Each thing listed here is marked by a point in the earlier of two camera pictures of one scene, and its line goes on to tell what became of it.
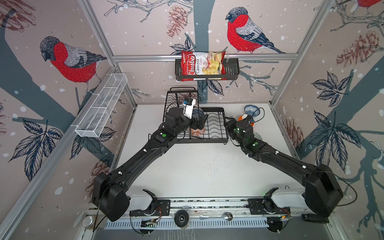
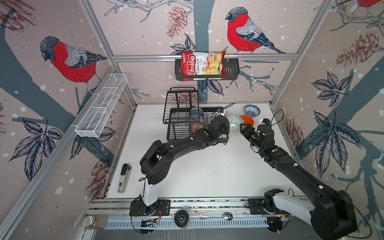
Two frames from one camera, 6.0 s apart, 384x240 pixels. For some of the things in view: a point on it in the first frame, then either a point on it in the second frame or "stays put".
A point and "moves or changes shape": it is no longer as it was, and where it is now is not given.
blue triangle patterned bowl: [197, 111] stays put
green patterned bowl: [257, 135] moves or changes shape
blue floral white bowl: [252, 110] stays put
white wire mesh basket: [100, 104] stays put
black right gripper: [230, 125] → [248, 129]
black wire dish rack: [191, 123] stays put
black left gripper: [201, 122] → [226, 128]
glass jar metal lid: [88, 221] stays put
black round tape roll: [181, 218] stays put
